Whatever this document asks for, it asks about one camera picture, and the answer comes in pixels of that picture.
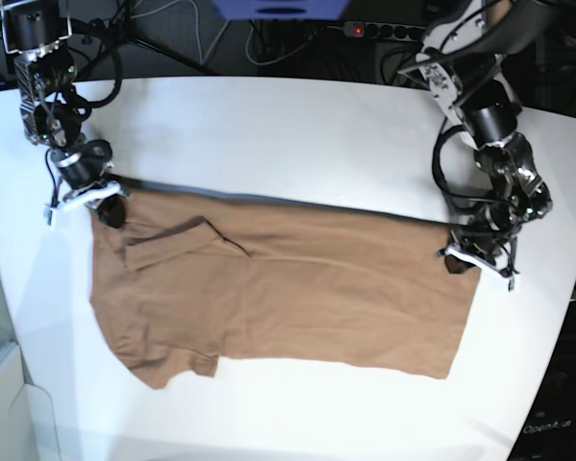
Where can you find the brown T-shirt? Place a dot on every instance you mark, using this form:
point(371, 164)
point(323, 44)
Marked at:
point(187, 280)

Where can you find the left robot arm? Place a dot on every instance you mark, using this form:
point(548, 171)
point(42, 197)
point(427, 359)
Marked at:
point(460, 61)

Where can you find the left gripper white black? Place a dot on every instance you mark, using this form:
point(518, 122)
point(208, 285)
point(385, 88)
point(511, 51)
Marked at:
point(482, 244)

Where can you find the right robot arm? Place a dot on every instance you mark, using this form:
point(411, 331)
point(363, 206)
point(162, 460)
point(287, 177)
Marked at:
point(35, 34)

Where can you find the white power strip red switch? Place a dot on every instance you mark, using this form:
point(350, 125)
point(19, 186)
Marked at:
point(381, 31)

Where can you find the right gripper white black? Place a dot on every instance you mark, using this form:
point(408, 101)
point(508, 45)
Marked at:
point(80, 178)

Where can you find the white bin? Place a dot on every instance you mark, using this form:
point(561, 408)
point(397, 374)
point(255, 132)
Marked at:
point(27, 422)

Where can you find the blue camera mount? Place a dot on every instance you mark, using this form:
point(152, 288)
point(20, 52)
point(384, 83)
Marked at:
point(280, 9)

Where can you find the black OpenArm base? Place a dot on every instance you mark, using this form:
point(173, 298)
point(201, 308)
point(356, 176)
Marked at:
point(549, 431)

